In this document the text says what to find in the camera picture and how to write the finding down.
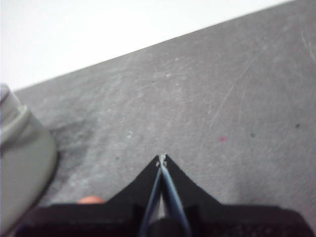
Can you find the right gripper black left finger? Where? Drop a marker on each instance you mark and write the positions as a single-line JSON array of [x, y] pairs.
[[138, 190]]

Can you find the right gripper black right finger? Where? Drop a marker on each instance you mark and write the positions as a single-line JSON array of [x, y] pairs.
[[184, 187]]

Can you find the brown egg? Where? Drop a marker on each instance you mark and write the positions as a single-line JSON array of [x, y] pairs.
[[90, 200]]

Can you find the pale green electric cooking pot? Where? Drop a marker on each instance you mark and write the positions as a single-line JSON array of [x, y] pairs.
[[22, 158]]

